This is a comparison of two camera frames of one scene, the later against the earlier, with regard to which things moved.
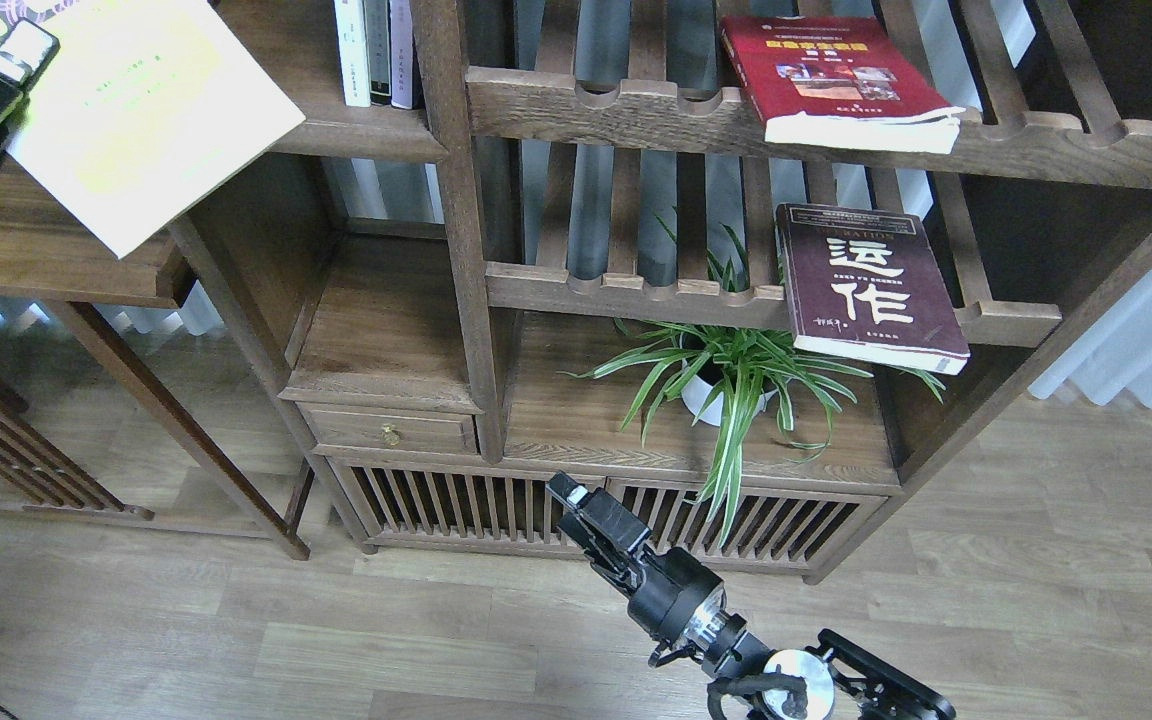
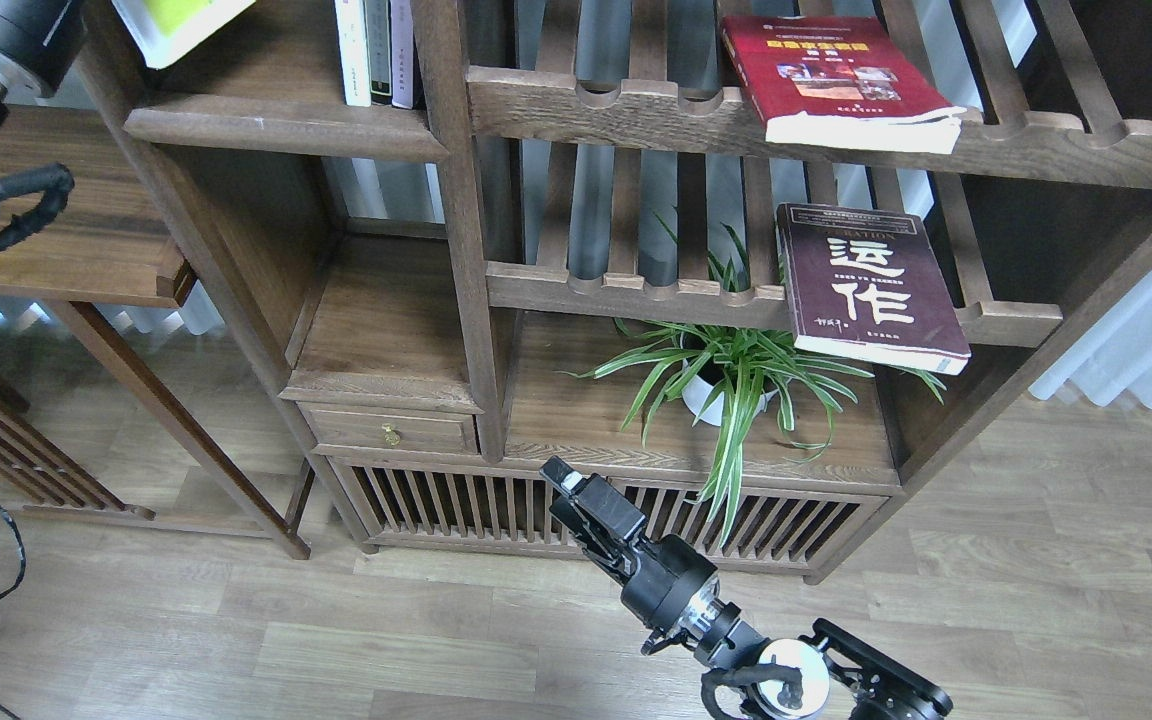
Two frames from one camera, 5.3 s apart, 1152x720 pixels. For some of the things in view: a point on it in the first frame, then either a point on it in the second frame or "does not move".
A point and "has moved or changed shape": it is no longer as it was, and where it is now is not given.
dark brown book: x=867 y=284 does not move
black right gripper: x=671 y=593 does not move
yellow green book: x=147 y=108 has moved or changed shape
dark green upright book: x=377 y=30 does not move
